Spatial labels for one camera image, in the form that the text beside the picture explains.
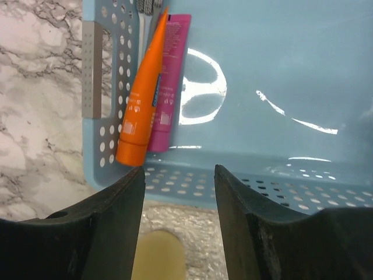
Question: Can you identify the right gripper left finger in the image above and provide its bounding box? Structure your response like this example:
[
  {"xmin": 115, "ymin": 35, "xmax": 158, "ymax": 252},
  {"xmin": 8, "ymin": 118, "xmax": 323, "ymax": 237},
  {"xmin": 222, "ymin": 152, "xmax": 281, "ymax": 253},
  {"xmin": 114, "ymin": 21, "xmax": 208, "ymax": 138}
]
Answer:
[{"xmin": 1, "ymin": 167, "xmax": 145, "ymax": 279}]

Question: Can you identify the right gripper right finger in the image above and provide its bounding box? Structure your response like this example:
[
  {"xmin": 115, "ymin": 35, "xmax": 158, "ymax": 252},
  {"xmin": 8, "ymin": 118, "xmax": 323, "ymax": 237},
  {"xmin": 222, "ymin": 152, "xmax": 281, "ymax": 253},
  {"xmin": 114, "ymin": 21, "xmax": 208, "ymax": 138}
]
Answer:
[{"xmin": 214, "ymin": 165, "xmax": 372, "ymax": 279}]

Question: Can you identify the yellow ceramic mug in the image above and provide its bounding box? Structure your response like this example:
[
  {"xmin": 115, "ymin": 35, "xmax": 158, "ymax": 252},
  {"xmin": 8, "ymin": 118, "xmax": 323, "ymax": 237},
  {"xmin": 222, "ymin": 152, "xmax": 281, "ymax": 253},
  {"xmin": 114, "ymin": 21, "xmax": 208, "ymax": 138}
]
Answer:
[{"xmin": 131, "ymin": 230, "xmax": 187, "ymax": 280}]

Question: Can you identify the orange toothpaste tube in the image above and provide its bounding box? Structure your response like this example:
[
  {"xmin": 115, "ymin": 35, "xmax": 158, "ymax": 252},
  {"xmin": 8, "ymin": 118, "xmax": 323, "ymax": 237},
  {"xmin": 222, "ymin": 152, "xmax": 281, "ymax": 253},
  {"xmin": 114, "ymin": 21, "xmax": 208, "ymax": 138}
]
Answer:
[{"xmin": 116, "ymin": 8, "xmax": 168, "ymax": 166}]

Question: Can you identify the light blue plastic basket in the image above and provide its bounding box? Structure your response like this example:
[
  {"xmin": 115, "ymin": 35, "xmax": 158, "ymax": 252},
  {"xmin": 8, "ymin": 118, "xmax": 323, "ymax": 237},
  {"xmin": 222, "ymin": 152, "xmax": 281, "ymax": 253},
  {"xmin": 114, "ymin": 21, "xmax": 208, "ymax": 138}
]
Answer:
[{"xmin": 82, "ymin": 0, "xmax": 373, "ymax": 215}]

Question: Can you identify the grey toothbrush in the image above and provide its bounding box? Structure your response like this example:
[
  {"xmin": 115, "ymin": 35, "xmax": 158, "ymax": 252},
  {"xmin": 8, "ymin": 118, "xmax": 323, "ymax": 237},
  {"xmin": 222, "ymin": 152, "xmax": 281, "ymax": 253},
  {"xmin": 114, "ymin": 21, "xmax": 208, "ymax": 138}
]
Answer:
[
  {"xmin": 136, "ymin": 0, "xmax": 154, "ymax": 68},
  {"xmin": 146, "ymin": 0, "xmax": 163, "ymax": 48}
]

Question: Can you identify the pink toothbrush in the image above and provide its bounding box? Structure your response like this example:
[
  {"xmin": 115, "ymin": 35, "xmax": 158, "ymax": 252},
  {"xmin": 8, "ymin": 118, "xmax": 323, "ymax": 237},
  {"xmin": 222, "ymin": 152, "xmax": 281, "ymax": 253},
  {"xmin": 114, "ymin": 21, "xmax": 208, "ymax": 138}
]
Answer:
[{"xmin": 147, "ymin": 14, "xmax": 192, "ymax": 153}]

